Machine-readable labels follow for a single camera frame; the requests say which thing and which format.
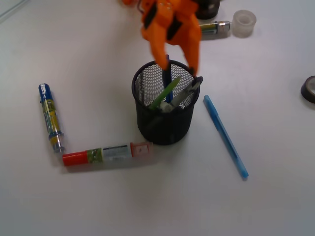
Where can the green mechanical pencil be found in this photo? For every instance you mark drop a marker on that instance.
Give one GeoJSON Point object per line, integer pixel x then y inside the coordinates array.
{"type": "Point", "coordinates": [156, 103]}

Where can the silver metal pen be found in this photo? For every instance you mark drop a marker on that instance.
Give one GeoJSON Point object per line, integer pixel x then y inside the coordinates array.
{"type": "Point", "coordinates": [185, 93]}

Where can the blue capped marker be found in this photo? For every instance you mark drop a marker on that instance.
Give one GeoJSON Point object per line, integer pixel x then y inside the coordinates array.
{"type": "Point", "coordinates": [55, 135]}

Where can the red capped marker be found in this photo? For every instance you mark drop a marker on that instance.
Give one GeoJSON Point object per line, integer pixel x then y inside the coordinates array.
{"type": "Point", "coordinates": [125, 152]}

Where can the dark blue ballpoint pen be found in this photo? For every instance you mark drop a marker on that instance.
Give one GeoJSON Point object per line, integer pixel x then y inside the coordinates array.
{"type": "Point", "coordinates": [167, 79]}

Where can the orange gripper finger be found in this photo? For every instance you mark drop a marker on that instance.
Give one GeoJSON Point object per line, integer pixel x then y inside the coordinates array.
{"type": "Point", "coordinates": [156, 34]}
{"type": "Point", "coordinates": [185, 32]}

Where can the black tape roll at edge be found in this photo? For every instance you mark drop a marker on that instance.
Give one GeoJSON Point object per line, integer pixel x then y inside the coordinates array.
{"type": "Point", "coordinates": [306, 90]}

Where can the black capped marker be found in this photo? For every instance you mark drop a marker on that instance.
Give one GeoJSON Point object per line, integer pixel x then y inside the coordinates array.
{"type": "Point", "coordinates": [216, 27]}

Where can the clear tape roll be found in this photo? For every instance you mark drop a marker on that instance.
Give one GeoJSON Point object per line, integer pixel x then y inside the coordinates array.
{"type": "Point", "coordinates": [243, 23]}

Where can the black mesh pen holder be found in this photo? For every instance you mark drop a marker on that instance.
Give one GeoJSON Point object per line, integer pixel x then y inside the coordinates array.
{"type": "Point", "coordinates": [155, 124]}

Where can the light blue pen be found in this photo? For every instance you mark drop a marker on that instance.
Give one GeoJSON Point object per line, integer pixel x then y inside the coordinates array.
{"type": "Point", "coordinates": [225, 137]}

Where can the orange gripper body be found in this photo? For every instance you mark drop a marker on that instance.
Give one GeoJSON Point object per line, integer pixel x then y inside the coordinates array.
{"type": "Point", "coordinates": [163, 11]}

